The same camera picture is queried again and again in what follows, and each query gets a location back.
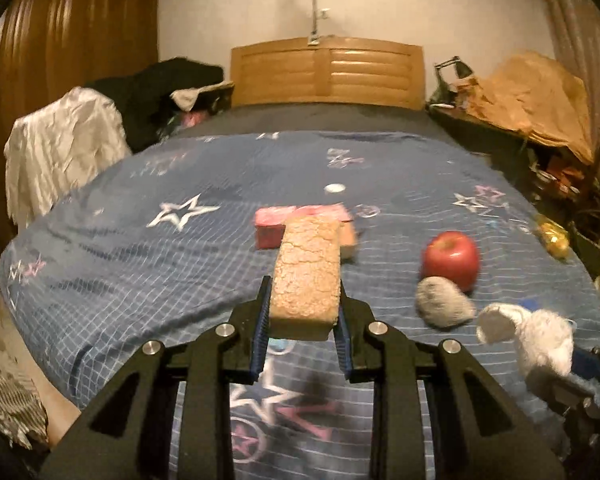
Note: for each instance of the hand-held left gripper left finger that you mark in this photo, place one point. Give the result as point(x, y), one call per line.
point(260, 340)

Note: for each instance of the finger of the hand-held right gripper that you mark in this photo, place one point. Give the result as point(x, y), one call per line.
point(582, 365)

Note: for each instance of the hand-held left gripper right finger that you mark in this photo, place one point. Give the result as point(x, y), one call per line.
point(344, 345)

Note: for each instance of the white fluffy toy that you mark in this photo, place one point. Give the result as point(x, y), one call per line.
point(535, 337)

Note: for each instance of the brown cracked sponge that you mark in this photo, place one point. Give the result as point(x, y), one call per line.
point(307, 275)

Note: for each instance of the blue star-print blanket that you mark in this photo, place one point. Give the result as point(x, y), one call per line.
point(180, 270)

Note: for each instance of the grey stone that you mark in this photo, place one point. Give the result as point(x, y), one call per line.
point(442, 302)

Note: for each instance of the pink box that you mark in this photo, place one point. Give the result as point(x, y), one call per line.
point(275, 225)

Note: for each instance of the yellow candy wrapper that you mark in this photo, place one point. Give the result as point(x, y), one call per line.
point(552, 235)

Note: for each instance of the red apple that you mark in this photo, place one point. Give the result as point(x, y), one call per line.
point(451, 259)

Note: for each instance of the white bottle cap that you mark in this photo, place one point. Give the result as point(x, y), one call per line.
point(335, 188)

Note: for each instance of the dark grey bed sheet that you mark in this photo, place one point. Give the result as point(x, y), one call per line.
point(330, 120)

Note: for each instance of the striped grey cloth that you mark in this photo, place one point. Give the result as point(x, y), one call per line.
point(10, 395)

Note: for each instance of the black clothes pile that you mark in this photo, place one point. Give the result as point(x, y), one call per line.
point(150, 90)

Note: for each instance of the wooden slatted headboard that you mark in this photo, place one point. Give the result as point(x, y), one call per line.
point(325, 72)

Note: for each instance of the orange cloth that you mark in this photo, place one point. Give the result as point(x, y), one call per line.
point(535, 95)

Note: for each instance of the white satin cloth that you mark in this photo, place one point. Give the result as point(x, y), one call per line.
point(60, 150)

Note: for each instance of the black desk lamp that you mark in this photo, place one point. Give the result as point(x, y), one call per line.
point(450, 72)

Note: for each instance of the white clip-on lamp stand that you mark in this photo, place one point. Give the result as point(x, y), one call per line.
point(314, 5)

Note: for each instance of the brown patterned curtain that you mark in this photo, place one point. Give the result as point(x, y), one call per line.
point(575, 15)

